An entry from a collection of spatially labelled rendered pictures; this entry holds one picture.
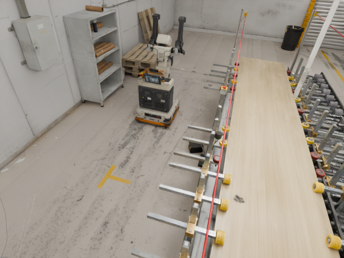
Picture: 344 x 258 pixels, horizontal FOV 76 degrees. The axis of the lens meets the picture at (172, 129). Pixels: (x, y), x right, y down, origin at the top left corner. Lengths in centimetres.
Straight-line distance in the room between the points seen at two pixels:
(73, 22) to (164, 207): 305
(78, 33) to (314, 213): 381
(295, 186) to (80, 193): 234
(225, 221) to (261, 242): 25
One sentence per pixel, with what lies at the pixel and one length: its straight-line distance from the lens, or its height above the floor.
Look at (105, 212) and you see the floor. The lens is 281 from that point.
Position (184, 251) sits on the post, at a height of 111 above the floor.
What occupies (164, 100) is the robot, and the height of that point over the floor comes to 52.
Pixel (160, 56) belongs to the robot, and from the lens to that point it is 369.
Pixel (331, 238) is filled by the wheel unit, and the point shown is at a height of 98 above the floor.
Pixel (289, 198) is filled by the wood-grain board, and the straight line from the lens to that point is 203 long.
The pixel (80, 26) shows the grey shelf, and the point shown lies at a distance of 403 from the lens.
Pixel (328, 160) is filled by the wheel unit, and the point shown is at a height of 92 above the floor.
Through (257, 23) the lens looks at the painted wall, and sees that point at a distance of 968.
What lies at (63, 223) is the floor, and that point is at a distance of 287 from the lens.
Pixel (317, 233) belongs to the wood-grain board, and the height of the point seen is 90.
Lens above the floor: 234
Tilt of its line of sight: 38 degrees down
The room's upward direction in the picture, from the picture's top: 3 degrees clockwise
